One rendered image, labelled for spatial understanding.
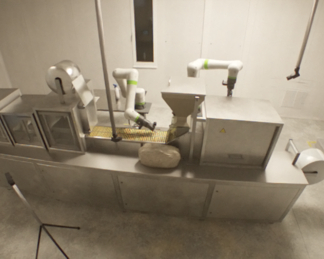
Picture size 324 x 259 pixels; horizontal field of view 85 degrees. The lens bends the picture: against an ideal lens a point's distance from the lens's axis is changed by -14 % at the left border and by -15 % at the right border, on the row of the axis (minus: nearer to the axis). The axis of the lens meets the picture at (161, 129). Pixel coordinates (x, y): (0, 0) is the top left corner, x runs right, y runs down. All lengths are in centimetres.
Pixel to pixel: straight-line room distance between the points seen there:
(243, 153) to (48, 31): 433
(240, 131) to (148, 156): 85
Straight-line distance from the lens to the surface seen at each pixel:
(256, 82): 446
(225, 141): 187
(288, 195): 232
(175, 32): 405
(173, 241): 243
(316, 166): 258
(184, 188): 201
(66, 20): 464
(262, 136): 192
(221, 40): 411
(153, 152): 186
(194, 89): 169
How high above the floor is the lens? 221
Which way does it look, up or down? 35 degrees down
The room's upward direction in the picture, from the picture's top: straight up
